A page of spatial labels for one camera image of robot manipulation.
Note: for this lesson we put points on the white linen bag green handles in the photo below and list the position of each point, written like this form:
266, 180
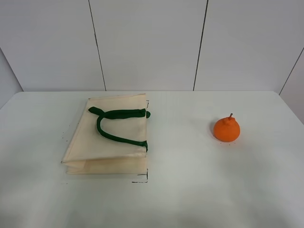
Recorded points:
111, 137

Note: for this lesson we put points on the orange with stem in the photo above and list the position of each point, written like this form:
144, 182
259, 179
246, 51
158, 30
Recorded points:
226, 129

